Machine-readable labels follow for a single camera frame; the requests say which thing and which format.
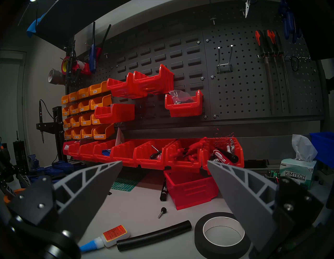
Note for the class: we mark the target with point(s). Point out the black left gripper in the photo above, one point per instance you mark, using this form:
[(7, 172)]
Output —
[(5, 167)]

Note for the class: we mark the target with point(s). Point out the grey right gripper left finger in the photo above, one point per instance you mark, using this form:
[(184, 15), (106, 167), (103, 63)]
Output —
[(86, 198)]

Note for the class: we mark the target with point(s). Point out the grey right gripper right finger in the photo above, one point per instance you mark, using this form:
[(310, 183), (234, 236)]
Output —
[(245, 203)]

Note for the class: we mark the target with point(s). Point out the black tape roll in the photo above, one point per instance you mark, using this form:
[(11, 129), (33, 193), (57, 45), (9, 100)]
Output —
[(199, 235)]

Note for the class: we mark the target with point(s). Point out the red white tape roll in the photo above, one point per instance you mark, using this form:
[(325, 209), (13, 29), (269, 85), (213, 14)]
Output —
[(83, 69)]

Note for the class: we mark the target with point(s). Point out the black cylinder with metal tip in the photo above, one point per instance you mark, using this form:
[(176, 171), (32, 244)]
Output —
[(21, 156)]

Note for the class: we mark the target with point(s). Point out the blue bar clamp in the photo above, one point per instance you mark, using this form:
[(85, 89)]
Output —
[(67, 165), (49, 172)]

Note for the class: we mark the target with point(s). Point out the black battery holder with board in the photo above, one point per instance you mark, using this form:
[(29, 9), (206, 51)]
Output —
[(272, 174)]

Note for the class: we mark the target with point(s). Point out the red plastic bin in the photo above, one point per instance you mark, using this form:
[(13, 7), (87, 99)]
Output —
[(87, 154), (117, 115), (185, 109), (182, 165), (146, 162), (190, 193), (125, 157), (122, 90), (74, 153), (156, 83), (65, 152), (239, 156), (100, 156)]

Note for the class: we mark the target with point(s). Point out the green cutting mat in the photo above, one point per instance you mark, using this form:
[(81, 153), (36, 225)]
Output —
[(127, 182)]

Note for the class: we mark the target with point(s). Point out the glue bottle with blue cap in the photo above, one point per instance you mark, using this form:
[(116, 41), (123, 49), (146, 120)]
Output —
[(114, 233)]

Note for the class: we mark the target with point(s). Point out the small blue part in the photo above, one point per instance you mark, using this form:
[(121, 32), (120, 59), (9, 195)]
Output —
[(106, 152)]

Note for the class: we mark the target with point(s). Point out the red black permanent marker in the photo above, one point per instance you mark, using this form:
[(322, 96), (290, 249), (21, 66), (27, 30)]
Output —
[(221, 156)]

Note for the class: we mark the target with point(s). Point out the Kimtech tissue box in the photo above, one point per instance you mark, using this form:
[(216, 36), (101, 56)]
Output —
[(297, 172)]

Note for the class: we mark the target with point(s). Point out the orange screw bin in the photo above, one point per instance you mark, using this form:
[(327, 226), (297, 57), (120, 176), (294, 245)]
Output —
[(73, 98), (77, 135), (85, 121), (66, 124), (64, 99), (87, 134), (96, 90), (95, 121), (67, 135), (65, 112), (100, 104), (84, 107), (103, 134), (74, 110), (75, 122), (83, 94)]

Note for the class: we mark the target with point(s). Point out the white card packet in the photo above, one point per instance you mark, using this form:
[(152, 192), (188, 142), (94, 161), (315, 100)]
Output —
[(119, 138)]

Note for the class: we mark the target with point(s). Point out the black metal stand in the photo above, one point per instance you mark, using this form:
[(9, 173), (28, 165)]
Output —
[(58, 125)]

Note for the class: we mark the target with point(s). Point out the black soldering iron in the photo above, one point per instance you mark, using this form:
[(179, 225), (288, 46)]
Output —
[(41, 115)]

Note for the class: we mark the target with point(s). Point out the small black knob screw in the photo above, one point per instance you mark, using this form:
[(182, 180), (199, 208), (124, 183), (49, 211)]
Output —
[(163, 209)]

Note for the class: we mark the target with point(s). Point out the black marker pen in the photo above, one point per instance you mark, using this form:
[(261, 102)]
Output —
[(163, 192)]

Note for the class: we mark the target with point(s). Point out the black plastic tube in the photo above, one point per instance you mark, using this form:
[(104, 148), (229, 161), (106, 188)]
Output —
[(156, 235)]

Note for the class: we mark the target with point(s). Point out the small black metal tool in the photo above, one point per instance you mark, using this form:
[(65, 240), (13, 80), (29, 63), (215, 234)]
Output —
[(155, 155)]

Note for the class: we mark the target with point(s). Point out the blue plastic bin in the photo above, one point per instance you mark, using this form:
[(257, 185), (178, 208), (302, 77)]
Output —
[(323, 148)]

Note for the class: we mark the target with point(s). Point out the clear bag of black parts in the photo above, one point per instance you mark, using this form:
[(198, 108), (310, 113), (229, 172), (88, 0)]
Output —
[(180, 96)]

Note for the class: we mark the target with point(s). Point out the black hanging clamp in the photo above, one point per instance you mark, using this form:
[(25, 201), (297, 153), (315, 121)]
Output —
[(70, 68)]

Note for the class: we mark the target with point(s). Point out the metal double peg hook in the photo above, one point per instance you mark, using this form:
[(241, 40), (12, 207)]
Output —
[(224, 65)]

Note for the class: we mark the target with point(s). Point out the black carabiner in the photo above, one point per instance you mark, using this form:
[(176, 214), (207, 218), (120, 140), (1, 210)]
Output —
[(291, 62)]

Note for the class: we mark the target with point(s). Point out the silver snips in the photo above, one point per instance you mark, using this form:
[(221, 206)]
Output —
[(247, 7)]

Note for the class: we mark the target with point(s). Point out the grey duct tape roll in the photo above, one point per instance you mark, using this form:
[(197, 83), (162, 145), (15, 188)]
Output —
[(56, 77)]

